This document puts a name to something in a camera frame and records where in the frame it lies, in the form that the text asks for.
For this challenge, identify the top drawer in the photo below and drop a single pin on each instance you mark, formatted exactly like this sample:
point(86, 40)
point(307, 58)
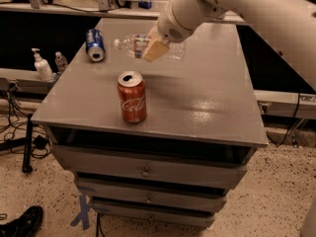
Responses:
point(116, 164)

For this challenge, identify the grey drawer cabinet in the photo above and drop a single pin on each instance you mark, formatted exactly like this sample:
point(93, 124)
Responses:
point(200, 110)

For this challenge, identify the clear plastic water bottle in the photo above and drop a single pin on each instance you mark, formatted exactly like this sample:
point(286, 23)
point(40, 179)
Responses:
point(133, 45)

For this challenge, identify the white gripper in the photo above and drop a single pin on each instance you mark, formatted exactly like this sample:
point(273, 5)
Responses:
point(169, 31)

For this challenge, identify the white pump dispenser bottle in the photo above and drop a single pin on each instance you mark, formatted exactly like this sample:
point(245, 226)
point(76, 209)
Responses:
point(42, 66)

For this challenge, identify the red coca-cola can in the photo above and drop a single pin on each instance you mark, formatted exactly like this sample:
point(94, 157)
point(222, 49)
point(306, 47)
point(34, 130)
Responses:
point(131, 92)

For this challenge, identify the drawer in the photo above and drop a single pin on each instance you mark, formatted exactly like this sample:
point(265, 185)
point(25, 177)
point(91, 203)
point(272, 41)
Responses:
point(116, 164)
point(154, 213)
point(105, 189)

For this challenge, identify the black shoe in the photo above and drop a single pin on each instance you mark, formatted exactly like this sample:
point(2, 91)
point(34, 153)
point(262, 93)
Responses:
point(24, 226)

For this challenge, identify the blue tape cross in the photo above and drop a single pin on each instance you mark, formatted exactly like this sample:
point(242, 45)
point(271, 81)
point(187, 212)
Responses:
point(84, 217)

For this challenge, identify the blue pepsi can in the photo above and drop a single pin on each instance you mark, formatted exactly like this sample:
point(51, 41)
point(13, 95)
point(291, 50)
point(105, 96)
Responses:
point(95, 45)

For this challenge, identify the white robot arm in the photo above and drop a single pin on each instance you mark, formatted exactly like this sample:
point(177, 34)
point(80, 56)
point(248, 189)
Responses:
point(277, 196)

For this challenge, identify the bottom drawer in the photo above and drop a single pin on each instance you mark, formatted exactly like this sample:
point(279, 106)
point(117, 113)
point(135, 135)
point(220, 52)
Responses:
point(154, 213)

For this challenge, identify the small clear bottle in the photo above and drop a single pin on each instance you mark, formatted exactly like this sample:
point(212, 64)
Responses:
point(61, 62)

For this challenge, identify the black stand leg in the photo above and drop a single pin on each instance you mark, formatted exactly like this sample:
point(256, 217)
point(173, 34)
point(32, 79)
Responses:
point(27, 168)

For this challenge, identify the middle drawer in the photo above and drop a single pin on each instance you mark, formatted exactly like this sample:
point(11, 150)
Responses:
point(105, 189)

